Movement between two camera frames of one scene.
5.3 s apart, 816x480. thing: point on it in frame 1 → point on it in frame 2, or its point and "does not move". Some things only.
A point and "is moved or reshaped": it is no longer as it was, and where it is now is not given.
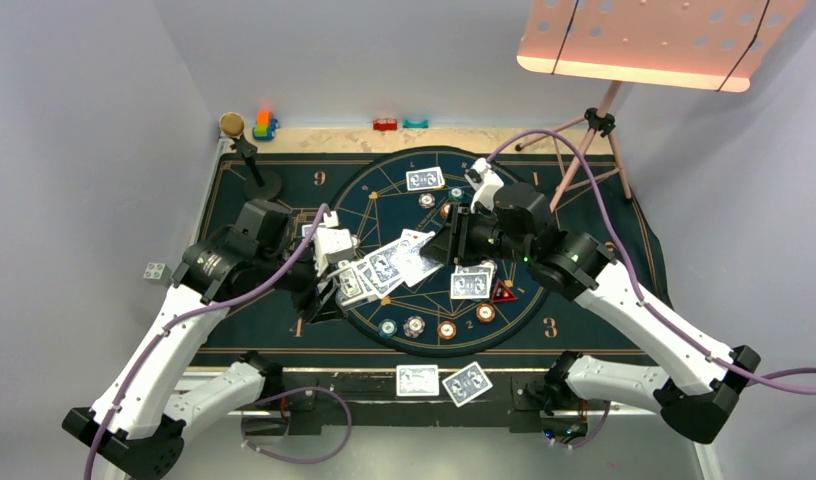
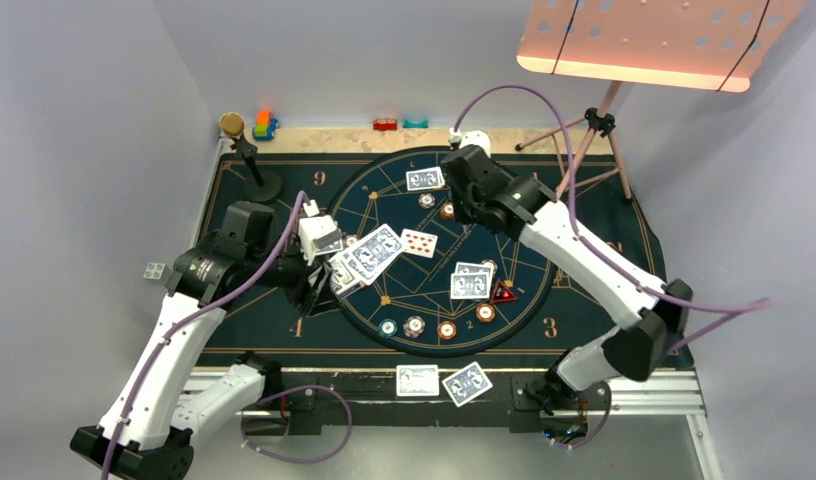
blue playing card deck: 371,277 is moved or reshaped
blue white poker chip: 426,200 does not move
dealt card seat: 425,179 does not move
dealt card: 467,384 does not move
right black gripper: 451,244 → 459,211
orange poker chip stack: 446,329 does not move
